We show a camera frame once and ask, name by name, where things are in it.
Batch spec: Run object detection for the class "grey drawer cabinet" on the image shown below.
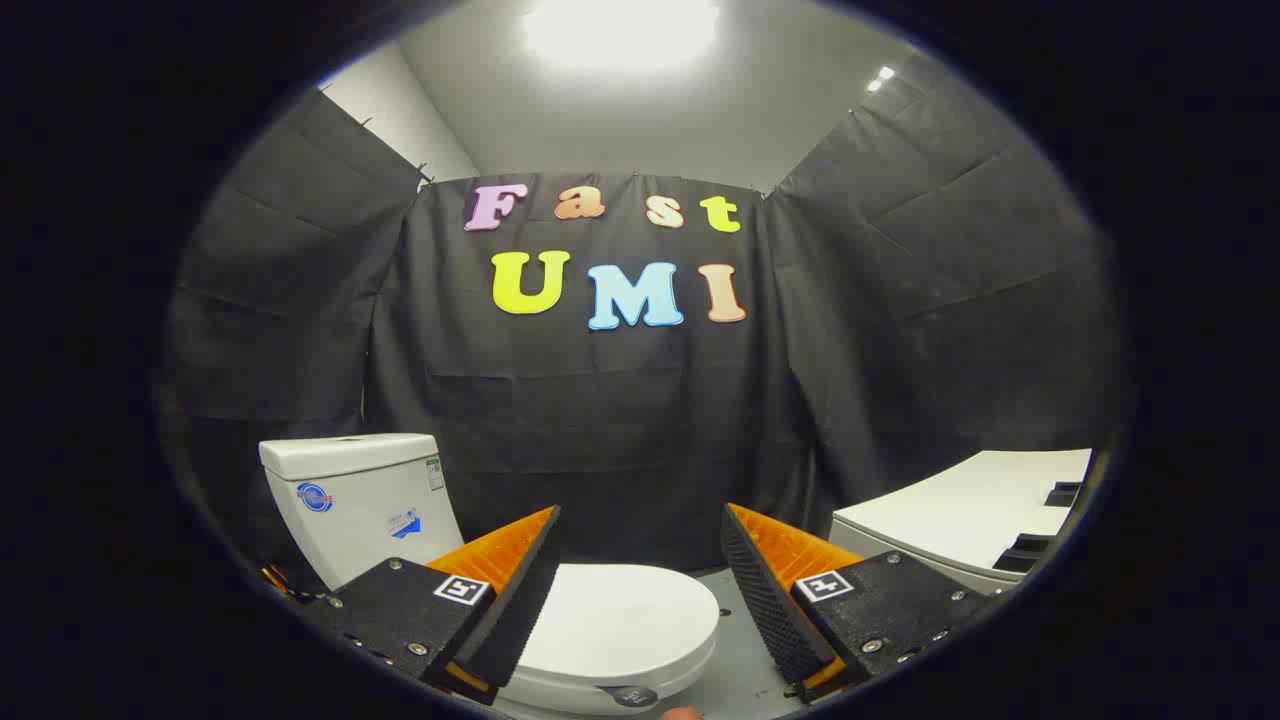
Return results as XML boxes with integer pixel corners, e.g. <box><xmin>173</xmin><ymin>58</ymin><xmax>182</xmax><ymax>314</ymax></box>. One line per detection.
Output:
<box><xmin>829</xmin><ymin>449</ymin><xmax>1094</xmax><ymax>597</ymax></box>

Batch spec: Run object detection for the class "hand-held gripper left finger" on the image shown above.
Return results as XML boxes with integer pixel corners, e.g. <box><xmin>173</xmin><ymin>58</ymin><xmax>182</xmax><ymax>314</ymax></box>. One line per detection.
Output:
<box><xmin>300</xmin><ymin>505</ymin><xmax>564</xmax><ymax>706</ymax></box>

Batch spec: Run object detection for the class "orange and black device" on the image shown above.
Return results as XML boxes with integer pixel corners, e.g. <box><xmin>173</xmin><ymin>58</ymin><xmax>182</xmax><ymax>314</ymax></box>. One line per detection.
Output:
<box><xmin>261</xmin><ymin>563</ymin><xmax>323</xmax><ymax>605</ymax></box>

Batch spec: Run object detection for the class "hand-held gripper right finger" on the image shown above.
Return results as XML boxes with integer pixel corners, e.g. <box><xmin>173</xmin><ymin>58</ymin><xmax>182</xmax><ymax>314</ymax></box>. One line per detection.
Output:
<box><xmin>719</xmin><ymin>502</ymin><xmax>1003</xmax><ymax>704</ymax></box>

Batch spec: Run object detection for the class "white toilet lid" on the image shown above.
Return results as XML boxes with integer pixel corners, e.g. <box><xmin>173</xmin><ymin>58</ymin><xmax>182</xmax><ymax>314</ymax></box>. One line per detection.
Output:
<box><xmin>503</xmin><ymin>563</ymin><xmax>721</xmax><ymax>691</ymax></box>

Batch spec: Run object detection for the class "black backdrop cloth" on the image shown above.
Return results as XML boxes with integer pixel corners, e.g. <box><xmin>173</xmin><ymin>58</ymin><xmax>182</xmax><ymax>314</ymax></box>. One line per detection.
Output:
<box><xmin>158</xmin><ymin>88</ymin><xmax>1133</xmax><ymax>601</ymax></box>

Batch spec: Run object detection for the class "large ceiling light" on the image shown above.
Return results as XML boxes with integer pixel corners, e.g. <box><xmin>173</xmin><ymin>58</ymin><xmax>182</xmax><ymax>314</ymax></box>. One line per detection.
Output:
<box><xmin>522</xmin><ymin>0</ymin><xmax>722</xmax><ymax>71</ymax></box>

